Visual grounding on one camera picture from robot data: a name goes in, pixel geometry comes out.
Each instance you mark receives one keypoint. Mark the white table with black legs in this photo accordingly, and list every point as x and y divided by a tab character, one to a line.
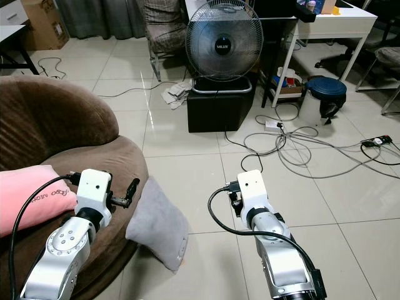
11	32

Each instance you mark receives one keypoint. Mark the white desk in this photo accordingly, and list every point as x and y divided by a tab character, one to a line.
337	24

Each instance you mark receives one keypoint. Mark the plaid cushioned chair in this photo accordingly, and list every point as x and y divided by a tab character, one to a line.
165	31

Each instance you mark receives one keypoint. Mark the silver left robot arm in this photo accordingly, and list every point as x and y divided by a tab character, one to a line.
59	256

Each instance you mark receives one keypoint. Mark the round black floor fan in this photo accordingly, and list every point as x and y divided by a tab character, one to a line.
224	45

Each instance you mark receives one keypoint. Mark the black power strip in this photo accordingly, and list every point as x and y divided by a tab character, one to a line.
377	141

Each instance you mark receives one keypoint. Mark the black box stool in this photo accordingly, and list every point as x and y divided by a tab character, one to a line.
219	112

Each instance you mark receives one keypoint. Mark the pink pillow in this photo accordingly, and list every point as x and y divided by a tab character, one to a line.
28	200

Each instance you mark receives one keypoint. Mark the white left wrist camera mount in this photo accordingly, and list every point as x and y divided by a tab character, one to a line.
94	190

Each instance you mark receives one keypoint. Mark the brown cardboard box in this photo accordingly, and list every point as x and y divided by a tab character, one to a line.
45	24

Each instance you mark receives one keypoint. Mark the black device on desk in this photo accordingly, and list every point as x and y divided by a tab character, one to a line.
305	11

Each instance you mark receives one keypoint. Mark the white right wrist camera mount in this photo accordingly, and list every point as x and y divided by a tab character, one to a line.
251	189

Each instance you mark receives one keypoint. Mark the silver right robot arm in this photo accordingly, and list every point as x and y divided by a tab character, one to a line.
284	262

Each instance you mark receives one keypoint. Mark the black office chair base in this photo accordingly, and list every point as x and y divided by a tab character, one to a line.
347	57

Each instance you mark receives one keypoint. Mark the grey curtain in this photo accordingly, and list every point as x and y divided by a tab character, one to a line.
100	17

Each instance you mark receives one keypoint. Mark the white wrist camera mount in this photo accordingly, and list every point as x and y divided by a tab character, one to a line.
251	189
94	190

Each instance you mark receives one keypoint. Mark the brown round plush chair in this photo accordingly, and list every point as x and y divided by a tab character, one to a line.
56	125

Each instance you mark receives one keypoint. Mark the metal frame chair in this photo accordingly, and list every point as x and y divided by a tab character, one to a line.
387	62

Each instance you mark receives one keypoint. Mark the white drawer cabinet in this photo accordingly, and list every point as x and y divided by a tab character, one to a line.
12	11

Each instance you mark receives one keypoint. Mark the blue round lidded bin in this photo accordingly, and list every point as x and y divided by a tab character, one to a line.
325	87

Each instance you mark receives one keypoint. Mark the crumpled grey paper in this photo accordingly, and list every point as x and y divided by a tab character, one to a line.
176	94

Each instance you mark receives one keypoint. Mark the grey pillow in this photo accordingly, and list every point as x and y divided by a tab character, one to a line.
159	225

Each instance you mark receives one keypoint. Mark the box of small items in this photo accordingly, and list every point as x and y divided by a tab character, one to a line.
287	80

